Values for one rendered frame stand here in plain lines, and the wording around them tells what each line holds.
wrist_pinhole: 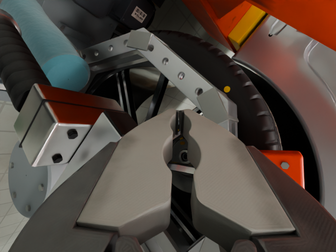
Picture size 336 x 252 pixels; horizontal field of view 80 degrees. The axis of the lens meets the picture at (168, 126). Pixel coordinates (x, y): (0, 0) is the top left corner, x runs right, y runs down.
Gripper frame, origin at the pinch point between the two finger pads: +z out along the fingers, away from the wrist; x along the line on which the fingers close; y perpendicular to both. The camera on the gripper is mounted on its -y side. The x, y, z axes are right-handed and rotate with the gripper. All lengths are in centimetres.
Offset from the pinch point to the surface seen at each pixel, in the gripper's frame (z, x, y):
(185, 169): 21.4, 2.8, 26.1
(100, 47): 36.2, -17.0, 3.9
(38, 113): 2.2, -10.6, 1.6
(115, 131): 1.6, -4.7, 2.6
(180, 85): 21.7, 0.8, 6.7
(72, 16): 77, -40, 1
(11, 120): 87, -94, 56
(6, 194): 90, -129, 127
